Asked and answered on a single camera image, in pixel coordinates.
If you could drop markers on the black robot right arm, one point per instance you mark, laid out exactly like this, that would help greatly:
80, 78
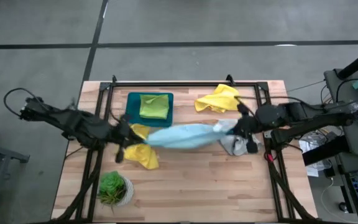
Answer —
306, 124

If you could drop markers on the black desk leg bar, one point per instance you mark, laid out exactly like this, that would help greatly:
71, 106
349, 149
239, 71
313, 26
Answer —
322, 151

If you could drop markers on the yellow microfiber towel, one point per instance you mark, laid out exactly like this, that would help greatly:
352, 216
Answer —
216, 101
141, 155

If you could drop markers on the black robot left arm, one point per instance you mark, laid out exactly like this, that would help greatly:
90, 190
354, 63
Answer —
73, 123

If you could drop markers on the black aluminium rig frame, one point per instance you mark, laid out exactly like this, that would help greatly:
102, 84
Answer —
182, 84

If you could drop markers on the grey metal stand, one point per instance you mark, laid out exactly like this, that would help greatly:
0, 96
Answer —
2, 151

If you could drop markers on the green succulent in woven pot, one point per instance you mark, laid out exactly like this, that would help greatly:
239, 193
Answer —
112, 186

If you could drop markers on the light blue teal-edged towel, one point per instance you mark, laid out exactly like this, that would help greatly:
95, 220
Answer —
185, 137

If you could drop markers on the grey microfiber towel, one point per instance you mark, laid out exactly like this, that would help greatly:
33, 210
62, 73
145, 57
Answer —
233, 146

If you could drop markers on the grey desk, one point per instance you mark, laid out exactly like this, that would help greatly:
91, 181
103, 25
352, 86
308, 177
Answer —
343, 93
353, 161

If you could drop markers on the teal plastic bin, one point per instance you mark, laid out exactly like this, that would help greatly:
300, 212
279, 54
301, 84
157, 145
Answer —
132, 105

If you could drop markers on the lime green microfiber towel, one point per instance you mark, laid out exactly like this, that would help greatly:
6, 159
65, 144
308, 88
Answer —
154, 106

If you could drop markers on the clear plastic bag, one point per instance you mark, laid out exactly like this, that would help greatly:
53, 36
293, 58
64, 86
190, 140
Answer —
357, 107

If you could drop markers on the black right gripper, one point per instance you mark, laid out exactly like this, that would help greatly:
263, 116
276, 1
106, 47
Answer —
247, 124

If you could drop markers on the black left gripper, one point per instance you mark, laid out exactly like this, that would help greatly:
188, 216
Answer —
123, 132

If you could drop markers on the white paper sheets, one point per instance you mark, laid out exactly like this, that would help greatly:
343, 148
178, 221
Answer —
308, 146

